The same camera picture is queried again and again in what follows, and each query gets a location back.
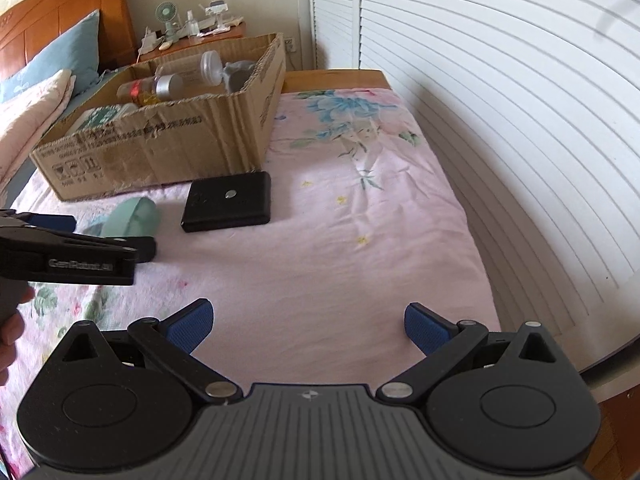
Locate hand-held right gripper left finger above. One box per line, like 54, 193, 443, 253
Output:
52, 298, 238, 405

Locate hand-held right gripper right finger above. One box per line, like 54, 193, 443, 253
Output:
376, 302, 571, 405

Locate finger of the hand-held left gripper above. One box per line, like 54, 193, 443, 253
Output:
0, 227, 157, 263
0, 209, 77, 233

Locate mint green round disc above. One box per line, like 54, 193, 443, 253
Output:
82, 197, 162, 241

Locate brown cardboard box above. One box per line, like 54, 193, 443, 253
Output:
29, 32, 287, 202

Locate white green label container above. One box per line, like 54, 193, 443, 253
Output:
75, 103, 138, 133

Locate silver capped capsule bottle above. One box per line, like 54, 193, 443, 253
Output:
116, 73, 185, 107

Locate clear plastic jar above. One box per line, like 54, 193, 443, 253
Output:
155, 51, 225, 88

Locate grey elephant figurine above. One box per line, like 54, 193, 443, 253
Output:
222, 60, 258, 93

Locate person's left hand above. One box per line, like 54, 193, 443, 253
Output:
0, 286, 36, 386

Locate black rectangular box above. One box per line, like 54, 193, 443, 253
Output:
181, 171, 272, 233

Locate pink cream pillow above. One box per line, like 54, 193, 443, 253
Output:
0, 69, 77, 186

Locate pink floral bed sheet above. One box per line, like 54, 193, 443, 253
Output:
0, 87, 503, 461

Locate blue pillow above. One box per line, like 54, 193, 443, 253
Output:
0, 9, 101, 103

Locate wooden bed headboard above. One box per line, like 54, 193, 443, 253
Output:
0, 0, 138, 78

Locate wooden nightstand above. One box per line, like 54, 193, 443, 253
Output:
137, 22, 246, 63

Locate white louvered closet door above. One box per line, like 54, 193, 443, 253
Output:
350, 0, 640, 356
306, 0, 362, 71

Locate small green desk fan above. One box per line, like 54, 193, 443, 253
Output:
154, 1, 177, 38

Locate white phone stand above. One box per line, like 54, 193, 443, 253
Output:
204, 1, 230, 28

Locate white charger with cable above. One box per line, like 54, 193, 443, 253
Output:
139, 27, 166, 53

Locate wooden bed frame rail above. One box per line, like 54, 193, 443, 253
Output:
285, 69, 388, 93

